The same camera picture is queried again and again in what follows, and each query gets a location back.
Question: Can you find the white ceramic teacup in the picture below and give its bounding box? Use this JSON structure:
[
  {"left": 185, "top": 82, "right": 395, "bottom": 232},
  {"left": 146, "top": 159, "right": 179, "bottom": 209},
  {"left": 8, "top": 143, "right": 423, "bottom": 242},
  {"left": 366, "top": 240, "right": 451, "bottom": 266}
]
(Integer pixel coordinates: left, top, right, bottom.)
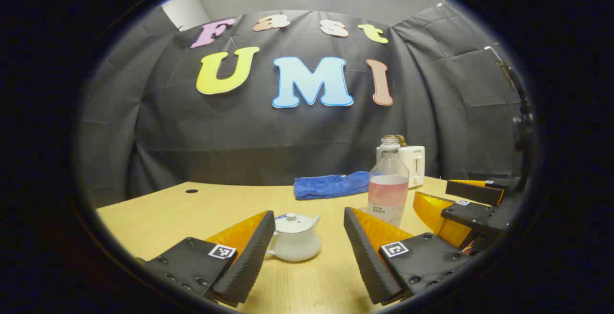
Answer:
[{"left": 265, "top": 218, "right": 322, "bottom": 262}]

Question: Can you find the white toaster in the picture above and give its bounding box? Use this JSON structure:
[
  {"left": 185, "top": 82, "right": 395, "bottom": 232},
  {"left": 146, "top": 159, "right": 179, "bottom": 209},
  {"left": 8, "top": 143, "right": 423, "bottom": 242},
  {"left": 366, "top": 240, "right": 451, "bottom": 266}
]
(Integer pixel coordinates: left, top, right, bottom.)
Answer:
[{"left": 376, "top": 145, "right": 426, "bottom": 189}]

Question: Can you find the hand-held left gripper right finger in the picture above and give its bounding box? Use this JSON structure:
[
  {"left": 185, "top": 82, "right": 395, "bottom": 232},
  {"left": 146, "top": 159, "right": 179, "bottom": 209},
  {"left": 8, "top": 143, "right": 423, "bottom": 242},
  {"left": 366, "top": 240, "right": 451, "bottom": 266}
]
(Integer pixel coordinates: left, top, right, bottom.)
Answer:
[{"left": 343, "top": 207, "right": 473, "bottom": 305}]

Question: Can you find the blue towel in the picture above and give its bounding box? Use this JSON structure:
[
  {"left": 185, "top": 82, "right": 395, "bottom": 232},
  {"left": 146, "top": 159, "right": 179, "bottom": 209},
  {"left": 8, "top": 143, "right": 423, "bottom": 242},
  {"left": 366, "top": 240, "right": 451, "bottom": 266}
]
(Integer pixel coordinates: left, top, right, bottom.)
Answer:
[{"left": 294, "top": 171, "right": 372, "bottom": 200}]

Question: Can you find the clear water bottle pink label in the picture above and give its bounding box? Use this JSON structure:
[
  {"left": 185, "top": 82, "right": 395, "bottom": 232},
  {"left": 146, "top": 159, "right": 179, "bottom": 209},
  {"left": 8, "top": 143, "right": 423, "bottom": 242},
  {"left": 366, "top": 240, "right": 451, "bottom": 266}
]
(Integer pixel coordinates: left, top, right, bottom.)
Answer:
[{"left": 367, "top": 136, "right": 410, "bottom": 228}]

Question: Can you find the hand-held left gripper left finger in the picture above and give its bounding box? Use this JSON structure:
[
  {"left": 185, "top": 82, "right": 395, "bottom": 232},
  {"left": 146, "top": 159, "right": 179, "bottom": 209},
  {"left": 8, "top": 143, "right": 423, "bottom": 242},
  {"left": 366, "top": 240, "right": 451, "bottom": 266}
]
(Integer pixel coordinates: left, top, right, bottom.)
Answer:
[{"left": 137, "top": 210, "right": 276, "bottom": 307}]

